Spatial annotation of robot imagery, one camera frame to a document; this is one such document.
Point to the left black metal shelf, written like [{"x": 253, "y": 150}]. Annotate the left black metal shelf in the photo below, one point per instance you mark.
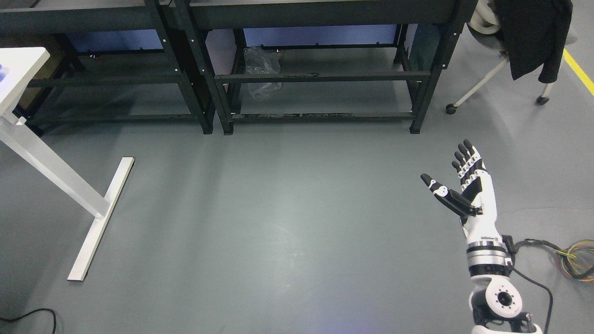
[{"x": 49, "y": 23}]

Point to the black jacket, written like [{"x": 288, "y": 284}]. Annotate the black jacket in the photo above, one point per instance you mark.
[{"x": 534, "y": 34}]

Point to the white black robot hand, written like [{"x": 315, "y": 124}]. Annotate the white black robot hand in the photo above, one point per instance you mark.
[{"x": 476, "y": 204}]

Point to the white standing desk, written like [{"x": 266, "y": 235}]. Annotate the white standing desk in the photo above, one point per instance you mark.
[{"x": 18, "y": 66}]

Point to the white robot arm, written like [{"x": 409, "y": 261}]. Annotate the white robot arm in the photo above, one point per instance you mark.
[{"x": 494, "y": 299}]

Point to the right black metal shelf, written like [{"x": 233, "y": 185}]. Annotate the right black metal shelf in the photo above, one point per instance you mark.
[{"x": 446, "y": 17}]

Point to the black metal shelf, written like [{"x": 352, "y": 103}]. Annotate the black metal shelf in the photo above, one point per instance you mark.
[
  {"x": 49, "y": 23},
  {"x": 446, "y": 17}
]

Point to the clear plastic bag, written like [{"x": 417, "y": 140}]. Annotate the clear plastic bag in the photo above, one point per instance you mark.
[{"x": 259, "y": 61}]

